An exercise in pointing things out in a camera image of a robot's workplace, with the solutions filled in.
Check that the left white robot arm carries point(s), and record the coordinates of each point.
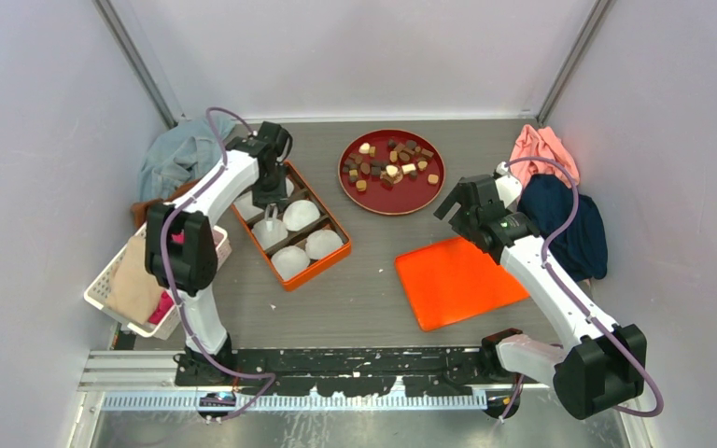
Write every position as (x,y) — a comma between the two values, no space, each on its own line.
(180,248)

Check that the orange box lid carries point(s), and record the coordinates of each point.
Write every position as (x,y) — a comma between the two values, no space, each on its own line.
(451,281)

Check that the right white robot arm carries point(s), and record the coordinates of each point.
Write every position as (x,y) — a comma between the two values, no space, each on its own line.
(598,364)

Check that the magenta cloth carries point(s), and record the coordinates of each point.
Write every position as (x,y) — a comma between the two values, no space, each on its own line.
(165,302)

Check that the light blue cloth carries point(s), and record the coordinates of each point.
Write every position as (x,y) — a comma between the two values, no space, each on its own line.
(185,153)

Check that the pink cloth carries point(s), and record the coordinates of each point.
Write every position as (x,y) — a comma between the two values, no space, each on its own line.
(543,143)

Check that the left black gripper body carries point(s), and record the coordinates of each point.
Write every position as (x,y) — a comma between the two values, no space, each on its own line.
(271,188)

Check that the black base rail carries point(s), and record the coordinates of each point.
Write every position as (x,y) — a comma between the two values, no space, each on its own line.
(349,372)

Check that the orange compartment box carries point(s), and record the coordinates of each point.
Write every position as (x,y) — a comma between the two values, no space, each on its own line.
(299,189)

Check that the white paper cup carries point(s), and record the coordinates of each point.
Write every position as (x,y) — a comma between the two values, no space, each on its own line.
(300,214)
(267,240)
(320,244)
(246,208)
(290,261)

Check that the navy blue cloth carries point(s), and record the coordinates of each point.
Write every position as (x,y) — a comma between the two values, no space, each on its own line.
(581,249)

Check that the red round plate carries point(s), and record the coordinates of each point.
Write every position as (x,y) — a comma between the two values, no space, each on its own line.
(391,180)

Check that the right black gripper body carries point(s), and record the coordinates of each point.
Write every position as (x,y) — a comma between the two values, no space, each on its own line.
(462,219)

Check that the brown cloth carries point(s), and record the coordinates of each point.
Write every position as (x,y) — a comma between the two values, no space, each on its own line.
(140,210)

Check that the beige cloth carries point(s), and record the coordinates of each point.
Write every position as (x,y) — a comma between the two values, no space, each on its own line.
(135,292)

